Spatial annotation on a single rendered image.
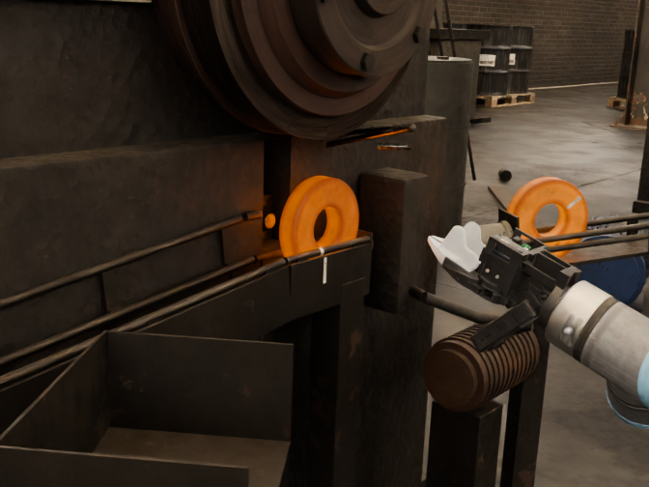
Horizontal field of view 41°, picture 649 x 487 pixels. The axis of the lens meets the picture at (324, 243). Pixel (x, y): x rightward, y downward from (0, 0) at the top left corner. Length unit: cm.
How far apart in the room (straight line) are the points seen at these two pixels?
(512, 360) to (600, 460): 85
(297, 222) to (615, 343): 49
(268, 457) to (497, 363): 66
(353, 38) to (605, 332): 49
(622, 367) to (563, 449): 130
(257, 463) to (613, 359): 44
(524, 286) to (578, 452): 126
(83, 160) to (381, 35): 43
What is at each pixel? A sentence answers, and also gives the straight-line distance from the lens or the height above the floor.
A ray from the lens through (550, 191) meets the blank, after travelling 164.
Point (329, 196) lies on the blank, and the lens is 133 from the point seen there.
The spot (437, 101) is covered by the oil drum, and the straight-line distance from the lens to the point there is 398.
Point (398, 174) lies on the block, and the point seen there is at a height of 80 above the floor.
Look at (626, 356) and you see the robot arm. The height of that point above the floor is 68.
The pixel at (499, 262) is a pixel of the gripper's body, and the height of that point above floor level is 75.
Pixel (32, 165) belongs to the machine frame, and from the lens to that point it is 108.
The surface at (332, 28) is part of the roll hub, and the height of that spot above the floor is 104.
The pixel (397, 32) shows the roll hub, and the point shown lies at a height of 103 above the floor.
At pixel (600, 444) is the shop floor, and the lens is 244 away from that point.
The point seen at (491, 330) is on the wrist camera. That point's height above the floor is 66.
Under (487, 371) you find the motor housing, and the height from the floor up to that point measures 49.
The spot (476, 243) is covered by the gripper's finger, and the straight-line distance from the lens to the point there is 121.
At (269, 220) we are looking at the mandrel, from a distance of 137.
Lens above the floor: 105
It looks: 15 degrees down
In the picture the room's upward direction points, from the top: 2 degrees clockwise
